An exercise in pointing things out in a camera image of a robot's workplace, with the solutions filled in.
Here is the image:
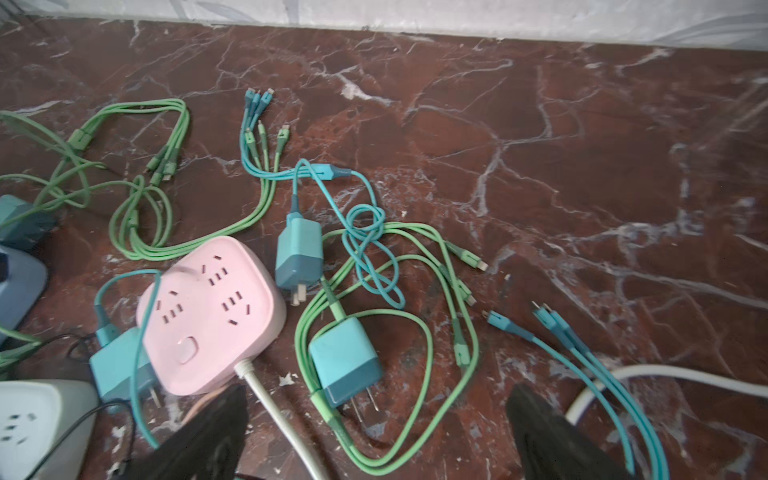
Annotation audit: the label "white power socket block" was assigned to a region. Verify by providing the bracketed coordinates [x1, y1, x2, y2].
[1, 380, 99, 479]

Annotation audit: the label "green charger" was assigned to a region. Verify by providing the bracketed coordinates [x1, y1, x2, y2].
[1, 194, 56, 252]

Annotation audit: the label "teal charging cable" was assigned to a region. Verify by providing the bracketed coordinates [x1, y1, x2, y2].
[92, 86, 670, 480]

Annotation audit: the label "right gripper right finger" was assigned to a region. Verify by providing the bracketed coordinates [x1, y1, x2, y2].
[505, 384, 633, 480]

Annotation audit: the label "green charging cable bundle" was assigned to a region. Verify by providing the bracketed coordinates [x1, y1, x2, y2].
[0, 97, 490, 478]

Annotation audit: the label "teal charger plug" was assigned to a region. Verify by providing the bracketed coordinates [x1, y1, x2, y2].
[89, 324, 158, 402]
[275, 211, 324, 306]

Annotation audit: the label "teal chargers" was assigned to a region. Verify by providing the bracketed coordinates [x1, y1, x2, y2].
[309, 317, 383, 425]

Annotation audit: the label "pink power socket block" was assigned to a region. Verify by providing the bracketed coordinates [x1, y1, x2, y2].
[136, 236, 287, 396]

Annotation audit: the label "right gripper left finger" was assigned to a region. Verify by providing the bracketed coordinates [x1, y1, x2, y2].
[117, 384, 248, 480]

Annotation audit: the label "blue power socket block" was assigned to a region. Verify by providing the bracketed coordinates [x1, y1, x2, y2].
[1, 246, 48, 330]

